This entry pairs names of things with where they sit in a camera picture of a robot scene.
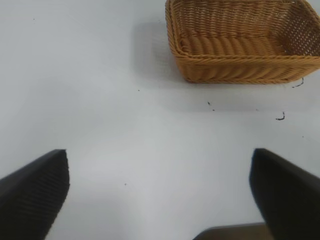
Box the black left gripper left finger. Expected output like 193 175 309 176
0 149 71 240

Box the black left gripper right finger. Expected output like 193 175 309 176
248 147 320 240

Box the brown woven wicker basket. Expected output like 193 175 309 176
164 0 320 85

